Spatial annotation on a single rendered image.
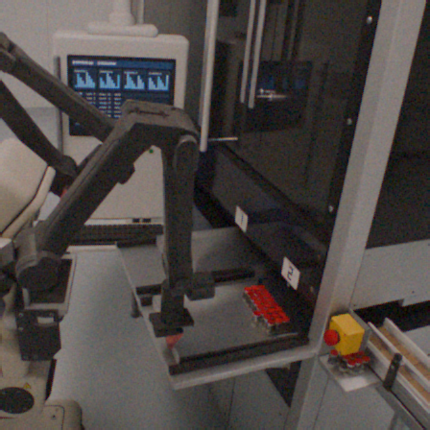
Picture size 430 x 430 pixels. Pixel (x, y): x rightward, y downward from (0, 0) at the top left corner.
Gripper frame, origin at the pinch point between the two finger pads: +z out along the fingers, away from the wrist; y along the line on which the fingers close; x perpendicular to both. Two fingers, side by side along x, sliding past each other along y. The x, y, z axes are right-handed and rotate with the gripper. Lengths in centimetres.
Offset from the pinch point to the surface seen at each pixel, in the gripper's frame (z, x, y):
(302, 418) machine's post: 27.8, -12.4, 38.8
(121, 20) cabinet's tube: -70, 93, 6
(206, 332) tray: 2.0, 4.4, 12.2
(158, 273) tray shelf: 2.2, 36.0, 7.5
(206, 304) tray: 2.0, 16.1, 16.7
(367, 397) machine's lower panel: 28, -12, 63
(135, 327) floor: 90, 111, 19
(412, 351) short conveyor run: -3, -24, 59
